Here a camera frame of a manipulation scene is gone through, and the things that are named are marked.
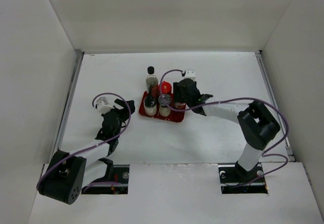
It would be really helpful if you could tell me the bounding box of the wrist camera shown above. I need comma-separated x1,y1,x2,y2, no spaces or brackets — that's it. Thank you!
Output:
95,97,114,114
181,69,196,81

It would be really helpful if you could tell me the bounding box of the red lacquer tray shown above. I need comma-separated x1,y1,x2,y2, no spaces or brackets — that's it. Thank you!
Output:
138,91,185,123

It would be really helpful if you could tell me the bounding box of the black-capped white shaker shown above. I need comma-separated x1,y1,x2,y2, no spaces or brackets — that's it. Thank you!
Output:
143,95,157,116

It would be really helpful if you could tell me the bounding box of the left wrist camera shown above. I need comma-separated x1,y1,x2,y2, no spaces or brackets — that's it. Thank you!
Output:
95,97,114,114

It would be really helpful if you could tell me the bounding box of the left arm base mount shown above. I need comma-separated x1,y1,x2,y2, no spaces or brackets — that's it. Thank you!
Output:
82,158,130,195

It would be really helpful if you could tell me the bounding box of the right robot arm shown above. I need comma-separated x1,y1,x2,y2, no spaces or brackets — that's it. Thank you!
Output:
173,78,280,182

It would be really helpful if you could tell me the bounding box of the tall dark sauce bottle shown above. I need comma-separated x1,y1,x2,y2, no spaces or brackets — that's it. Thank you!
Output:
145,66,159,100

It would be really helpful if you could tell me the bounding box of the red-capped spice jar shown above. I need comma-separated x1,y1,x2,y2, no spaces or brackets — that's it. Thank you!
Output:
159,81,172,95

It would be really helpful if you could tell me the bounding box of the grey-capped white shaker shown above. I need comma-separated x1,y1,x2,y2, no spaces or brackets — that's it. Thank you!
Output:
158,94,171,117

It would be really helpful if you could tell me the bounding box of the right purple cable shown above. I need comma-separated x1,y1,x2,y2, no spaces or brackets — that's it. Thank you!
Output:
159,68,290,184

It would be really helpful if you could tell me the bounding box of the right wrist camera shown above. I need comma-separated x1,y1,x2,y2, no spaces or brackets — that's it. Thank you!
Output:
181,69,196,81

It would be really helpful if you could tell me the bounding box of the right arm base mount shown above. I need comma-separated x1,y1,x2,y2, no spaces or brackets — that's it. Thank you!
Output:
218,164,268,194

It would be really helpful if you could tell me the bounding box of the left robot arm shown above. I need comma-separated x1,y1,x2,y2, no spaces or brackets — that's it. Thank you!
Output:
36,94,135,205

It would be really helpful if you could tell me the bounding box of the white-capped spice jar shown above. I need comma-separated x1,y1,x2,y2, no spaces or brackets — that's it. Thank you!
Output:
174,102,186,110

